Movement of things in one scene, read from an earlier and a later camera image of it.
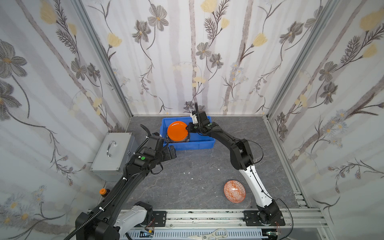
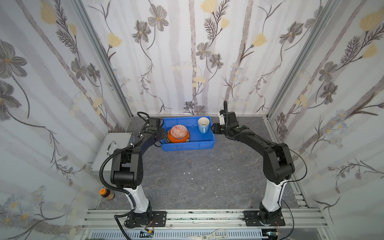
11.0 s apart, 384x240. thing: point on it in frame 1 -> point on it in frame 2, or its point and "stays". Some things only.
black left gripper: (170, 152) -> (160, 135)
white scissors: (213, 235) stays
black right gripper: (191, 127) -> (217, 128)
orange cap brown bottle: (104, 192) stays
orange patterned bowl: (234, 191) -> (178, 134)
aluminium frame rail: (301, 199) stays
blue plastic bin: (197, 140) stays
